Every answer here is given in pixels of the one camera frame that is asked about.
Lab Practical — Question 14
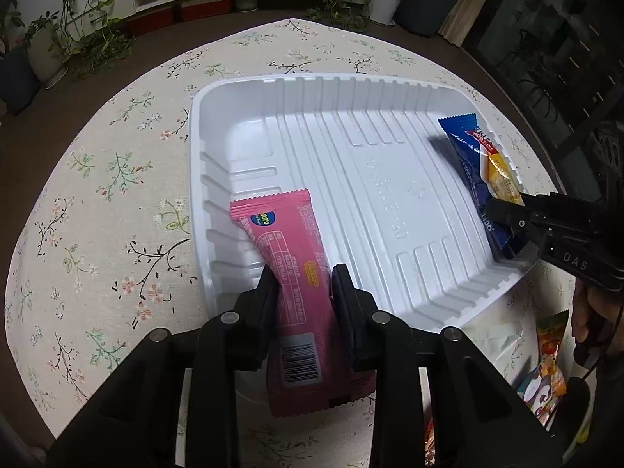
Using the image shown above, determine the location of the blue Tipo cake packet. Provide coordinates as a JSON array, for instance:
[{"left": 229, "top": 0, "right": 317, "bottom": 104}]
[{"left": 438, "top": 113, "right": 527, "bottom": 259}]

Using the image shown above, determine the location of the pink snack packet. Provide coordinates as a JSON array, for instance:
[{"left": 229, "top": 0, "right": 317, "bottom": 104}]
[{"left": 229, "top": 189, "right": 376, "bottom": 417}]

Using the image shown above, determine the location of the orange snack bag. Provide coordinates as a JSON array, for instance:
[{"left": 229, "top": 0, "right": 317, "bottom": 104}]
[{"left": 536, "top": 310, "right": 569, "bottom": 397}]

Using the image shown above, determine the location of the blue panda snack bag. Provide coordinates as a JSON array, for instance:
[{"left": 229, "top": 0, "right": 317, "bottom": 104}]
[{"left": 517, "top": 368, "right": 567, "bottom": 426}]

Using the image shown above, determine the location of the person's right hand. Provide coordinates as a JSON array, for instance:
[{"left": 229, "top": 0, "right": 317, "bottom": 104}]
[{"left": 571, "top": 278, "right": 613, "bottom": 343}]

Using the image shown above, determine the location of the white plastic tray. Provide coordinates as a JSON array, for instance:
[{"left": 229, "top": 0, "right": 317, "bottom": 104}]
[{"left": 189, "top": 73, "right": 536, "bottom": 332}]

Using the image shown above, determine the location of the floral white tablecloth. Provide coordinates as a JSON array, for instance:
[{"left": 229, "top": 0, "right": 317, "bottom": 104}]
[{"left": 1, "top": 14, "right": 553, "bottom": 445}]

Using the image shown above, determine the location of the left red storage box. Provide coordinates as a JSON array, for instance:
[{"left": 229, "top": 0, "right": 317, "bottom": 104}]
[{"left": 125, "top": 6, "right": 176, "bottom": 36}]

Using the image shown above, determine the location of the red storage box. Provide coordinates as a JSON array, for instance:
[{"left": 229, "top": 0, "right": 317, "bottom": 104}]
[
  {"left": 125, "top": 6, "right": 176, "bottom": 36},
  {"left": 180, "top": 0, "right": 232, "bottom": 21}
]

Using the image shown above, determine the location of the right red storage box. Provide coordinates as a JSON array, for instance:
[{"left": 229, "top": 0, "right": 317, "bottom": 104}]
[{"left": 180, "top": 0, "right": 232, "bottom": 21}]

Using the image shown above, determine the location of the small white pot under console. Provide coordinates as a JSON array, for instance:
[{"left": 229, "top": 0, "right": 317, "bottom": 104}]
[{"left": 234, "top": 0, "right": 258, "bottom": 13}]

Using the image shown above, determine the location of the trailing green vine plant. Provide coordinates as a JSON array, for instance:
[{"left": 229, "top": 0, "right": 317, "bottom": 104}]
[{"left": 55, "top": 0, "right": 134, "bottom": 78}]

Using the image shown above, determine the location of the tall plant in dark pot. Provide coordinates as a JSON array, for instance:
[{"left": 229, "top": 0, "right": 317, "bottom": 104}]
[{"left": 0, "top": 0, "right": 41, "bottom": 115}]

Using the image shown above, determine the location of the plant in white ribbed pot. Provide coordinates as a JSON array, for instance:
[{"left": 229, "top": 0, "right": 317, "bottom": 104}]
[{"left": 23, "top": 11, "right": 68, "bottom": 90}]

